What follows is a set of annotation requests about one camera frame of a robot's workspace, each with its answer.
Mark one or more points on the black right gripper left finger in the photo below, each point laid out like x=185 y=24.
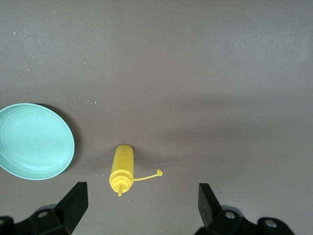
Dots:
x=73 y=208

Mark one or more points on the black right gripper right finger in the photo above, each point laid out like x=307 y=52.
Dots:
x=212 y=215

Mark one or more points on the yellow squeeze bottle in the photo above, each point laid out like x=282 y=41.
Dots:
x=122 y=164

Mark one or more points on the mint green plate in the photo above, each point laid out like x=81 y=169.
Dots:
x=34 y=142

